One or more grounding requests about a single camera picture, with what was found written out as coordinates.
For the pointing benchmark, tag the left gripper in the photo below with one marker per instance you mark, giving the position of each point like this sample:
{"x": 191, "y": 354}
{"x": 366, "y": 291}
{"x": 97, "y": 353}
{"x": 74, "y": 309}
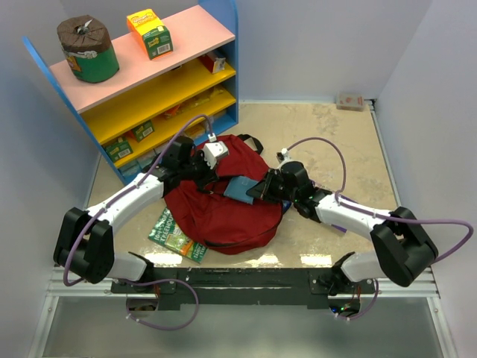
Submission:
{"x": 209, "y": 175}

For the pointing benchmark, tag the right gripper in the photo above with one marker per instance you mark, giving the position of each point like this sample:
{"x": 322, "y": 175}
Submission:
{"x": 263, "y": 189}

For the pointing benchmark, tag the teal notebook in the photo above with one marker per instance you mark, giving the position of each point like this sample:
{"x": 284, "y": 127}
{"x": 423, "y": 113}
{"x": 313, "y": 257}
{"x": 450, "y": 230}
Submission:
{"x": 237, "y": 189}

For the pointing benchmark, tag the red backpack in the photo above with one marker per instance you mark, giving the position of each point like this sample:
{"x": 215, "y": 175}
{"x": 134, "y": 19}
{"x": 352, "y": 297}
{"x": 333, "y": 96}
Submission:
{"x": 220, "y": 223}

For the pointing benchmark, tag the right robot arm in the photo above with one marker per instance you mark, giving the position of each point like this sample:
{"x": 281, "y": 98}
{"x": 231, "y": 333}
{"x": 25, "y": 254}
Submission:
{"x": 402, "y": 249}

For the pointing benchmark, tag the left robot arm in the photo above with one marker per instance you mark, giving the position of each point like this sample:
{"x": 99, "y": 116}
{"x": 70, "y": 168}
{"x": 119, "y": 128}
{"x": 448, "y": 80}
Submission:
{"x": 85, "y": 243}

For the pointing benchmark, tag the blue dinosaur pencil case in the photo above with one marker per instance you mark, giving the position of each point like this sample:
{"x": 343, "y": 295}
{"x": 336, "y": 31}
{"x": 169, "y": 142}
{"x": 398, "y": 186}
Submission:
{"x": 286, "y": 206}

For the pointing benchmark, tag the green Treehouse book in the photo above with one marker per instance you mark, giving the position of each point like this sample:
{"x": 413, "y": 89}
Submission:
{"x": 168, "y": 234}

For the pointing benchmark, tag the green sponge box upper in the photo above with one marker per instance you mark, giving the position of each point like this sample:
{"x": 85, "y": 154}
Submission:
{"x": 141, "y": 131}

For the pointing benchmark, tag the purple Treehouse book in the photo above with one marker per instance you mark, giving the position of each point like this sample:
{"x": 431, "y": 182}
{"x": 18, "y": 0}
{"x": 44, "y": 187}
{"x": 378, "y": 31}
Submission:
{"x": 341, "y": 229}

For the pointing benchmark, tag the green sponge box lower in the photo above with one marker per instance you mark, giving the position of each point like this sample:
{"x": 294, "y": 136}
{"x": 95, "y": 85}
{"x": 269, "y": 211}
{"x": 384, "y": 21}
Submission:
{"x": 118, "y": 148}

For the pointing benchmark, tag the colourful shelf unit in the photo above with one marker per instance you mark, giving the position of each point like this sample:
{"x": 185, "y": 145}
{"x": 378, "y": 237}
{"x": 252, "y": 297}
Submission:
{"x": 169, "y": 90}

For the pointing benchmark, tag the small pink card box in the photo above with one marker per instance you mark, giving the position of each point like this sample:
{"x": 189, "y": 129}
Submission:
{"x": 350, "y": 101}

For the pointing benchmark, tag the red white box on shelf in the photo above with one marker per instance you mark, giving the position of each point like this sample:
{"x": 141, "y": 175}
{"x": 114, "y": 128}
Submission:
{"x": 213, "y": 61}

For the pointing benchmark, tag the orange green sponge box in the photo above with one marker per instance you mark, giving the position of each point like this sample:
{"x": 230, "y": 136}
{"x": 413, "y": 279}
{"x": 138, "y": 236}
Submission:
{"x": 150, "y": 32}

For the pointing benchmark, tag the green brown wrapped roll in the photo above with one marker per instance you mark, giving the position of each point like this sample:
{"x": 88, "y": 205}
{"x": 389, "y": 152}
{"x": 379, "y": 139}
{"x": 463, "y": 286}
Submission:
{"x": 88, "y": 49}

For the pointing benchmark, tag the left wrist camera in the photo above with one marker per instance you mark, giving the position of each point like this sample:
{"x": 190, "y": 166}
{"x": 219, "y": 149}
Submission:
{"x": 214, "y": 152}

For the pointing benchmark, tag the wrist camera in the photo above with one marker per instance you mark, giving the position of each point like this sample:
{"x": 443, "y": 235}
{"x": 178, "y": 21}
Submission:
{"x": 283, "y": 157}
{"x": 214, "y": 152}

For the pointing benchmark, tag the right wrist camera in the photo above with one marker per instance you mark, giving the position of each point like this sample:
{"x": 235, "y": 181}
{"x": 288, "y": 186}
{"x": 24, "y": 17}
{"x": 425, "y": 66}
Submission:
{"x": 283, "y": 157}

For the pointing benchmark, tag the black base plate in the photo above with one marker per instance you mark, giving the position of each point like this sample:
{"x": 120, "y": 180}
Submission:
{"x": 309, "y": 287}

